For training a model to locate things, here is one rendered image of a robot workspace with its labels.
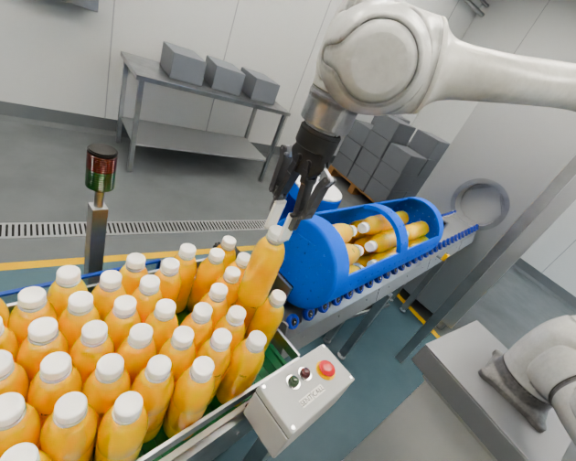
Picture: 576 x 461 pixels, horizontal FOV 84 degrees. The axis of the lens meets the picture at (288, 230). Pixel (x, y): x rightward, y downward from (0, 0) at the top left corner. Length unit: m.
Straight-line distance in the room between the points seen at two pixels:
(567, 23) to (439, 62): 6.12
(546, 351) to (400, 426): 0.50
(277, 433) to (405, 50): 0.61
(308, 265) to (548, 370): 0.63
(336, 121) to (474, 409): 0.80
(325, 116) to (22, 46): 3.60
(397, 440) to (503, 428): 0.39
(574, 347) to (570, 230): 4.93
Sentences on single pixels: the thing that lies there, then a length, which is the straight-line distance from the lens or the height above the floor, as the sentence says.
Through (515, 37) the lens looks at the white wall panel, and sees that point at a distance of 6.67.
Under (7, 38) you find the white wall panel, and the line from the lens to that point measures 3.97.
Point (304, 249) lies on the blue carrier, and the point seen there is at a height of 1.15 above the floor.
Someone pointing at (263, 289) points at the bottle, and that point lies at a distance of 0.74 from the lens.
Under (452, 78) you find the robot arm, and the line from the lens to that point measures 0.42.
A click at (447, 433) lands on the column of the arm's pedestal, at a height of 0.89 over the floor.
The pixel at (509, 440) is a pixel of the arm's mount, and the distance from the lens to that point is 1.04.
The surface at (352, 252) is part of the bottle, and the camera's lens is 1.04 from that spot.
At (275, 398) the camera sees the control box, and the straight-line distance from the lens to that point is 0.66.
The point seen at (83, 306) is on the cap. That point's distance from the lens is 0.70.
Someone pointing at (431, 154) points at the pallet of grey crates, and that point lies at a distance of 4.81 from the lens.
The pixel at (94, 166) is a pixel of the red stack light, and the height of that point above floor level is 1.23.
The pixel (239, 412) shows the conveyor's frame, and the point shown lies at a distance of 0.86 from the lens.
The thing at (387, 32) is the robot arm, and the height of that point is 1.67.
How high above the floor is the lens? 1.64
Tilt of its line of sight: 30 degrees down
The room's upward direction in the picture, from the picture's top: 25 degrees clockwise
